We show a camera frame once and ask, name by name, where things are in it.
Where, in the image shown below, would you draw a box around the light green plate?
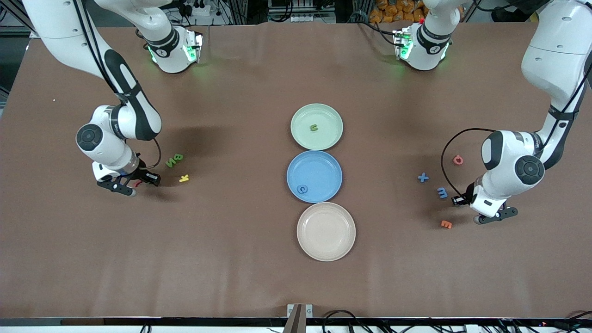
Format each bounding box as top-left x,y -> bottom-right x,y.
290,103 -> 344,151

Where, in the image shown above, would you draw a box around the beige plate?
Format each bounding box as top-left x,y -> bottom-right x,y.
296,202 -> 357,262

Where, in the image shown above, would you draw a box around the blue plate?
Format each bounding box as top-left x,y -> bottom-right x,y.
286,150 -> 343,204

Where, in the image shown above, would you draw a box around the black right camera cable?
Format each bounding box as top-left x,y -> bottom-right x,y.
72,0 -> 162,172

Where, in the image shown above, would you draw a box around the white power strip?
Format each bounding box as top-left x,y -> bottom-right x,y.
289,13 -> 336,24

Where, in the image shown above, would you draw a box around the black table edge rail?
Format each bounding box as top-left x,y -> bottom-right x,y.
0,317 -> 592,327

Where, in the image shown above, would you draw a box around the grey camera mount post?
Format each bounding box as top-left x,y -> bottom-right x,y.
287,303 -> 314,333

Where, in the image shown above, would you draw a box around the black camera cable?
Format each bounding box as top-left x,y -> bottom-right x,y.
440,55 -> 592,199
72,0 -> 162,172

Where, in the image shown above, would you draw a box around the black left camera cable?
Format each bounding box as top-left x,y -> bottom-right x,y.
440,55 -> 592,199

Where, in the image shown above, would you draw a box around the orange mesh bags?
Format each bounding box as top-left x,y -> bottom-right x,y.
369,0 -> 428,25

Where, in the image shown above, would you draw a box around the black cable bundle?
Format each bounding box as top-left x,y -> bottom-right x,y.
495,311 -> 592,333
321,310 -> 384,333

